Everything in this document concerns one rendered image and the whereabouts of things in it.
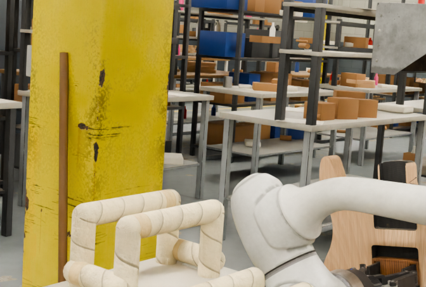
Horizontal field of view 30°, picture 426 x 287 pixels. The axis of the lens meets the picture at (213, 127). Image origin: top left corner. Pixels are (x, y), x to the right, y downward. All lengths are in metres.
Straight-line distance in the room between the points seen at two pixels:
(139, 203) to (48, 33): 1.13
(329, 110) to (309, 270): 4.16
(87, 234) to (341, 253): 0.76
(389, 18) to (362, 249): 0.47
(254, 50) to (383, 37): 7.55
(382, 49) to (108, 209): 0.77
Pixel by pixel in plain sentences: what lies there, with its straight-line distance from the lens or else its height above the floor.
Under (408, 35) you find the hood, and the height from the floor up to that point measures 1.47.
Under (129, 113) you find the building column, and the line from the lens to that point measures 2.12.
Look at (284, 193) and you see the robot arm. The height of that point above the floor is 1.19.
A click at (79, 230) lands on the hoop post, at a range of 1.05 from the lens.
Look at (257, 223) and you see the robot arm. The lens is 1.32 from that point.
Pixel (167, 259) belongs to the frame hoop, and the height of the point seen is 1.11.
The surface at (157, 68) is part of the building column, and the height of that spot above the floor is 1.33.
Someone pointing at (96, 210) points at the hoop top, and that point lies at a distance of 1.06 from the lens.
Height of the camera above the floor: 1.45
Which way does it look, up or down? 7 degrees down
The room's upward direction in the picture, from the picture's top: 4 degrees clockwise
